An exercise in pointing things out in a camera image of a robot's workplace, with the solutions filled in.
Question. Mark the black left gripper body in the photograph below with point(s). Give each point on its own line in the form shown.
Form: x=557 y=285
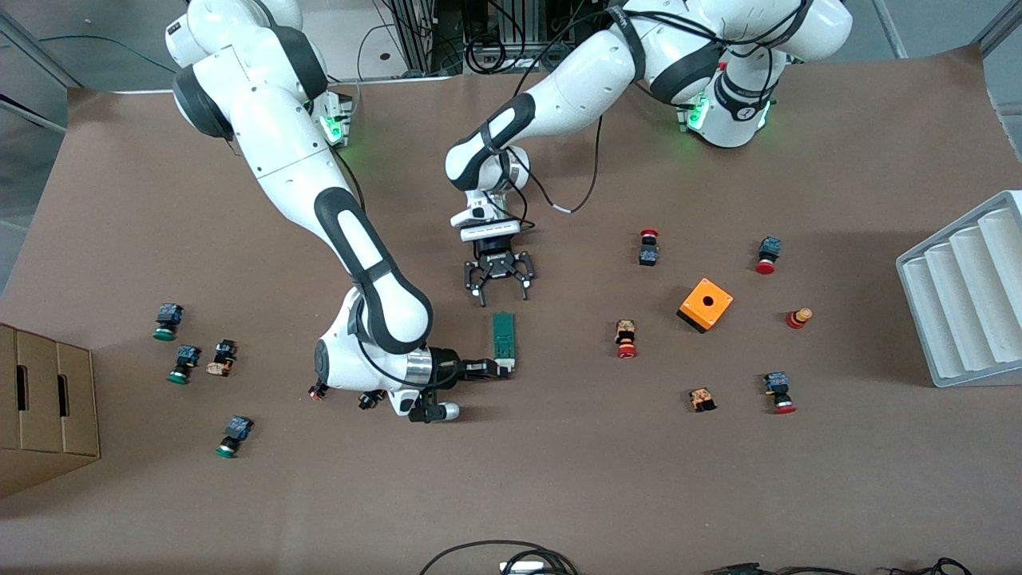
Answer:
x=497 y=264

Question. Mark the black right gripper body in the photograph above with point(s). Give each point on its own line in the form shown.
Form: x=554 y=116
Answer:
x=445 y=368

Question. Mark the green circuit board module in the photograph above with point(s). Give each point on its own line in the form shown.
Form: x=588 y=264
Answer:
x=503 y=335

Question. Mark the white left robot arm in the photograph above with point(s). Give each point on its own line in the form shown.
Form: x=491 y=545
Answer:
x=591 y=72

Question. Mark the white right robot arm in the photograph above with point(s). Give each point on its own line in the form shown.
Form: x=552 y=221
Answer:
x=271 y=136

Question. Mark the black selector orange block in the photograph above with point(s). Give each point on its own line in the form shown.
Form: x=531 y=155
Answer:
x=369 y=401

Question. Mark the red mushroom button orange block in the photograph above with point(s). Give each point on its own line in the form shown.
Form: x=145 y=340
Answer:
x=626 y=339

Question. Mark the red button black block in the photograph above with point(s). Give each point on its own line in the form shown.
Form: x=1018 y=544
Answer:
x=648 y=254

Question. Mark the black square button red tip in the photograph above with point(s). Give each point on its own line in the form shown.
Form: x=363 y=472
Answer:
x=318 y=391

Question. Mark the white plug adapter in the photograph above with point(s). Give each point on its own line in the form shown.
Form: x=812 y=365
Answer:
x=523 y=568

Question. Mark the small orange contact block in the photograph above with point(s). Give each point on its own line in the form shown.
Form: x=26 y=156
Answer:
x=703 y=399

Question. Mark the green pushbutton blue block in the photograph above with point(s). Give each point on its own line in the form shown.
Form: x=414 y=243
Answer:
x=167 y=321
x=235 y=431
x=184 y=361

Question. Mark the red mushroom button blue block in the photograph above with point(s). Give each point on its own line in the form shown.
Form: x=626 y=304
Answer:
x=769 y=249
x=777 y=387

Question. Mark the white board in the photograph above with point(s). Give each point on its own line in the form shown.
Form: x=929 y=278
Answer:
x=351 y=44

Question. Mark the red orange button cap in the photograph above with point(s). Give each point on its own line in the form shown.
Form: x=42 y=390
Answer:
x=797 y=319

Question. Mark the brown cardboard box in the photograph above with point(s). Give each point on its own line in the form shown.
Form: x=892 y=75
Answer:
x=48 y=415

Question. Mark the white ridged tray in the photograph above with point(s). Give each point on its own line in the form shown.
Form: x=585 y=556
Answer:
x=958 y=303

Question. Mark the orange button enclosure box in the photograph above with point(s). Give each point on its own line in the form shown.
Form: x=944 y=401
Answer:
x=718 y=307

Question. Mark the black switch orange block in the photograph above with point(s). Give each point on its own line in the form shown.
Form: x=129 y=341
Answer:
x=222 y=359

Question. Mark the aluminium frame rack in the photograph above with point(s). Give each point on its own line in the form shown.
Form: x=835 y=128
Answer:
x=419 y=36

